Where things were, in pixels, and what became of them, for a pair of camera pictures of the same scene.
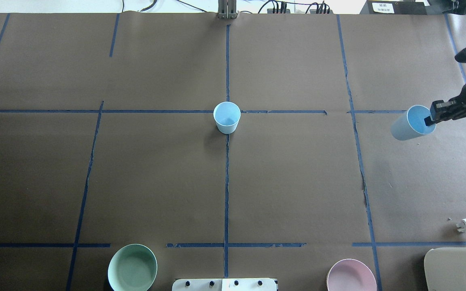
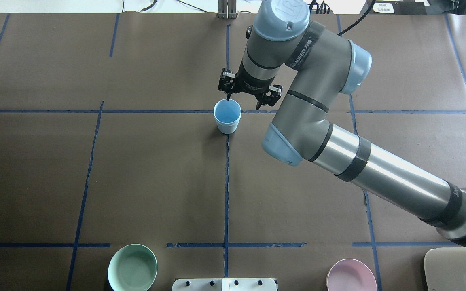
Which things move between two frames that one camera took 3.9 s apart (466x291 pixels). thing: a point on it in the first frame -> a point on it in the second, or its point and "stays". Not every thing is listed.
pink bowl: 350,275 stays
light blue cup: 411,124 -> 227,114
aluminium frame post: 227,9 stays
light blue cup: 227,115 stays
